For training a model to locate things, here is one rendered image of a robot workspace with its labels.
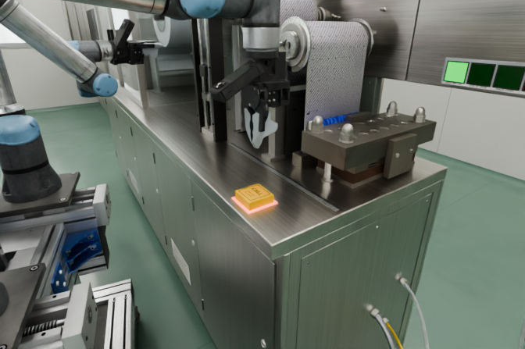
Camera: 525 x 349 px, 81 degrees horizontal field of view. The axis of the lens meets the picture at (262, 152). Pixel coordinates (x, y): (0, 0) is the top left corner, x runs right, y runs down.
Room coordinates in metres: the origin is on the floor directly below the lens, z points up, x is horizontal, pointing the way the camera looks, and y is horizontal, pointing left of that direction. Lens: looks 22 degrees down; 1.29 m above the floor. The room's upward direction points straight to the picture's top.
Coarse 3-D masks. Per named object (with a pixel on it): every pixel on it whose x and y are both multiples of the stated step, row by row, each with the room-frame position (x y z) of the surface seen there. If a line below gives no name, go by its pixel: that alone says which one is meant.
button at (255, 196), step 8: (256, 184) 0.69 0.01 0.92; (240, 192) 0.65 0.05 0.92; (248, 192) 0.65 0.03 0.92; (256, 192) 0.65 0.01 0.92; (264, 192) 0.65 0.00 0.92; (240, 200) 0.64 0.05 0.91; (248, 200) 0.61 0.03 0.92; (256, 200) 0.61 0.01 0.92; (264, 200) 0.62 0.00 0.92; (272, 200) 0.64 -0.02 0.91; (248, 208) 0.60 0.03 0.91
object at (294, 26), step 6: (288, 24) 0.92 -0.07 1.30; (294, 24) 0.90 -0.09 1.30; (282, 30) 0.94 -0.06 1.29; (294, 30) 0.90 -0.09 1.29; (300, 30) 0.87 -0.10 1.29; (300, 36) 0.87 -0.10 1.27; (300, 42) 0.87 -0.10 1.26; (300, 48) 0.87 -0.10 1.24; (300, 54) 0.87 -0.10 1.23; (288, 60) 0.91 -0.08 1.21; (294, 60) 0.89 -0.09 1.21; (300, 60) 0.87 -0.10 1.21
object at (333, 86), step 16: (320, 64) 0.89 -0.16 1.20; (336, 64) 0.92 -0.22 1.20; (352, 64) 0.96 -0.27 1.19; (320, 80) 0.89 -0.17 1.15; (336, 80) 0.93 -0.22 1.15; (352, 80) 0.97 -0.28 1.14; (320, 96) 0.89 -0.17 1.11; (336, 96) 0.93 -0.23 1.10; (352, 96) 0.97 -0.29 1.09; (320, 112) 0.90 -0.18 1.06; (336, 112) 0.93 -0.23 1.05; (352, 112) 0.98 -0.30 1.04
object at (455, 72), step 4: (448, 64) 0.86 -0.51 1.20; (452, 64) 0.85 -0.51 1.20; (456, 64) 0.84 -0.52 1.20; (460, 64) 0.83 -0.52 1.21; (464, 64) 0.82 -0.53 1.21; (448, 68) 0.86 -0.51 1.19; (452, 68) 0.85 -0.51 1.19; (456, 68) 0.84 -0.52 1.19; (460, 68) 0.83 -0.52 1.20; (464, 68) 0.82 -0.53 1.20; (448, 72) 0.85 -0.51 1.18; (452, 72) 0.84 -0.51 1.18; (456, 72) 0.84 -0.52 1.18; (460, 72) 0.83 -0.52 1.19; (464, 72) 0.82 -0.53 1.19; (448, 76) 0.85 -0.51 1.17; (452, 76) 0.84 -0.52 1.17; (456, 76) 0.83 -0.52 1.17; (460, 76) 0.83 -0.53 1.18; (464, 76) 0.82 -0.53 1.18; (448, 80) 0.85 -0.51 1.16; (452, 80) 0.84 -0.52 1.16; (456, 80) 0.83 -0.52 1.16; (460, 80) 0.82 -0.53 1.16
